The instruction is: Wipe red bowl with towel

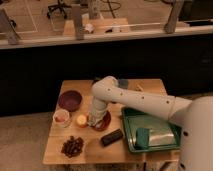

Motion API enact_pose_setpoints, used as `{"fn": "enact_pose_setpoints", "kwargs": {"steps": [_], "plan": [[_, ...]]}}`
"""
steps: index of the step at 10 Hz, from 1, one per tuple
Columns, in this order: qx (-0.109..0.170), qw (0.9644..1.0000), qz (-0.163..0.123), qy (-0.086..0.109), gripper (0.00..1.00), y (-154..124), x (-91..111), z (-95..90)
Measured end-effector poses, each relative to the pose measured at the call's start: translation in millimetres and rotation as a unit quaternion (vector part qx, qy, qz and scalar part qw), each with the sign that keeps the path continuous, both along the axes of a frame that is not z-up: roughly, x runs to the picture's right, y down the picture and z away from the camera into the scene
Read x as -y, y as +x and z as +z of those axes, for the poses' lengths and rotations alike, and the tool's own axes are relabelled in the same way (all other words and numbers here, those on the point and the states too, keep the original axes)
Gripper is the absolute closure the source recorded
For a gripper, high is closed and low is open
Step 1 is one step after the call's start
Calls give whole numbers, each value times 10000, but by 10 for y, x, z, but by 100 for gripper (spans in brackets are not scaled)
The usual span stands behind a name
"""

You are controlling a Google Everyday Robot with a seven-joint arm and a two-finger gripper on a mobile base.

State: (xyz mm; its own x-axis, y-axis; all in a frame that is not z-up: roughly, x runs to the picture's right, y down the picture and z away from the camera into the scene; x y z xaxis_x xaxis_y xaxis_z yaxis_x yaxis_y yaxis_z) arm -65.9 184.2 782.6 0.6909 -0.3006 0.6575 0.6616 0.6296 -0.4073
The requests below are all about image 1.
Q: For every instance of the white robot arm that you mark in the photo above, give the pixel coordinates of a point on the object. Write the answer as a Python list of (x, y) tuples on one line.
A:
[(195, 117)]

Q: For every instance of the blue cup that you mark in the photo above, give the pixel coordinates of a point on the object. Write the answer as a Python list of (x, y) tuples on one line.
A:
[(123, 83)]

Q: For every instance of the dark brown rectangular block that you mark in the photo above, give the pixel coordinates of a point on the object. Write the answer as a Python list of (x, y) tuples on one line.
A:
[(112, 137)]

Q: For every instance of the clear plastic bag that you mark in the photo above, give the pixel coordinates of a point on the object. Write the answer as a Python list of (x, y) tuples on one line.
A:
[(160, 132)]

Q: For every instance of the red bowl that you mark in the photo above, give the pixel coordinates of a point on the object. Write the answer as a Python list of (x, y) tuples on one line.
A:
[(105, 117)]

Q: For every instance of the green sponge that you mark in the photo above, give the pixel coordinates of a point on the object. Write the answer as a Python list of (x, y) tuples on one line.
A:
[(142, 138)]

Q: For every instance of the black office chair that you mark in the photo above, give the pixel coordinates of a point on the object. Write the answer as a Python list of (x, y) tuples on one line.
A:
[(60, 5)]

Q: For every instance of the green plastic tray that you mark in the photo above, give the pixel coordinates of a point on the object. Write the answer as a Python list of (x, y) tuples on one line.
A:
[(127, 113)]

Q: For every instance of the bunch of dark grapes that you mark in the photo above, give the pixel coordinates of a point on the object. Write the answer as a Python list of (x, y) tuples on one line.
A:
[(72, 147)]

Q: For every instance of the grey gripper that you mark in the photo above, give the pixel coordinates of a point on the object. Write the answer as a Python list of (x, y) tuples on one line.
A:
[(92, 121)]

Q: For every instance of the purple bowl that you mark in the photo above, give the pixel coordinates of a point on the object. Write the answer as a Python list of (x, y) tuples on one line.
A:
[(70, 100)]

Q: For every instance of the white cup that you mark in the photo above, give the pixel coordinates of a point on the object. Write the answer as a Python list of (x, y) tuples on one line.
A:
[(61, 118)]

